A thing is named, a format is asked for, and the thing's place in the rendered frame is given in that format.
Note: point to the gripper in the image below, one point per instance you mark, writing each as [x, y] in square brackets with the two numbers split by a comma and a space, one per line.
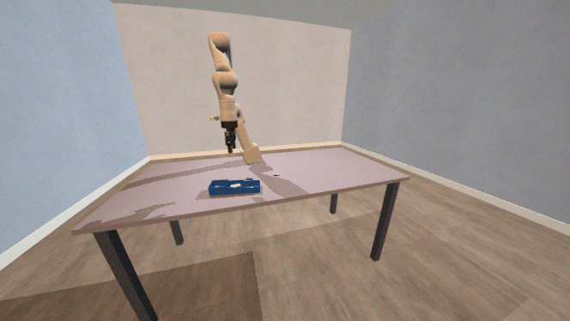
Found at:
[230, 134]

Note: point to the blue rack of bins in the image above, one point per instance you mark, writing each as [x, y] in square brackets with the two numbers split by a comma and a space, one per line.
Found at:
[222, 187]

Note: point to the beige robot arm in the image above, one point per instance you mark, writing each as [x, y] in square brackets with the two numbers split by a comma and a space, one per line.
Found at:
[225, 84]

